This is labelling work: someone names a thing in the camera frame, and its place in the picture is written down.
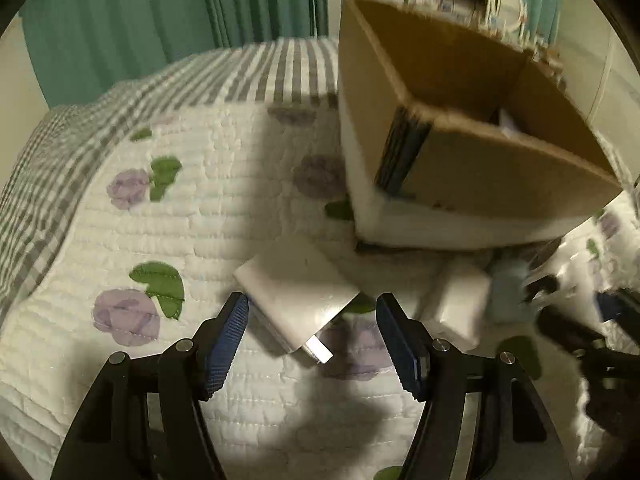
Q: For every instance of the small white usb charger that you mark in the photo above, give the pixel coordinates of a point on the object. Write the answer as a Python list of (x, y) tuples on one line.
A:
[(454, 307)]

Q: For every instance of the grey checked bedsheet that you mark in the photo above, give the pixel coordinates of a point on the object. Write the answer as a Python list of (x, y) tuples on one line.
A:
[(67, 147)]

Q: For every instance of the white oval vanity mirror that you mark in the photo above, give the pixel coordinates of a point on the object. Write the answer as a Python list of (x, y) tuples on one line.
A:
[(507, 16)]

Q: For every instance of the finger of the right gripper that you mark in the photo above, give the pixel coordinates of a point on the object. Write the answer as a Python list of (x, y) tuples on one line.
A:
[(573, 337), (621, 306)]

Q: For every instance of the teal window curtain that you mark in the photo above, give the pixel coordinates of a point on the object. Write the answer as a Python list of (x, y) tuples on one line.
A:
[(81, 48)]

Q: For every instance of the light blue earbuds case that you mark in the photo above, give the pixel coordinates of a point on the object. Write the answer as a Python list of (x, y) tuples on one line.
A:
[(507, 303)]

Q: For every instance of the white floral quilt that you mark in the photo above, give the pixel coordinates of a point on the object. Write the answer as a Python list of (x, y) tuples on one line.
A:
[(152, 252)]

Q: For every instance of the open cardboard box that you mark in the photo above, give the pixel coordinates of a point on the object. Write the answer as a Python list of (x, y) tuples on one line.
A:
[(453, 140)]

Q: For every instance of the large white power adapter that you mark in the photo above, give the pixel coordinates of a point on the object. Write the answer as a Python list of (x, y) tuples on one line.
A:
[(297, 292)]

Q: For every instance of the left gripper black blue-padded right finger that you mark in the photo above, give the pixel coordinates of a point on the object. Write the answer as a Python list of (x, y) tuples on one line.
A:
[(404, 342)]

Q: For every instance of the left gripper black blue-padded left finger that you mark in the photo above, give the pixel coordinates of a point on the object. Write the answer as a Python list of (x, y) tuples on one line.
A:
[(225, 335)]

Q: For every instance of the white louvered wardrobe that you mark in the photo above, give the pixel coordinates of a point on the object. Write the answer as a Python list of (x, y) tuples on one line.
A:
[(601, 78)]

